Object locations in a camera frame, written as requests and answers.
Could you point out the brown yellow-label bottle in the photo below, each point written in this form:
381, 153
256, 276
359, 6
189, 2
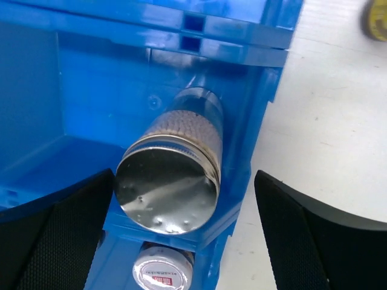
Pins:
373, 20

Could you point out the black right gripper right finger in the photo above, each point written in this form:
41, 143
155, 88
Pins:
313, 245

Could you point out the blue bin middle compartment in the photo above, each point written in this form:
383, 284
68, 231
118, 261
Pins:
72, 104

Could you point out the blue bin compartment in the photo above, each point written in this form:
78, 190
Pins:
72, 104
113, 262

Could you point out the silver-lid blue-label jar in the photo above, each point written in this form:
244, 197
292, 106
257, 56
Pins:
169, 180

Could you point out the white-lid spice jar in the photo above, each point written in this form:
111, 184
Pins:
163, 267

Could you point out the blue bin near compartment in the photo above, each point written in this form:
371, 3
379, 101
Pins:
113, 262

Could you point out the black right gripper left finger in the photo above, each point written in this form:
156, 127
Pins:
50, 242

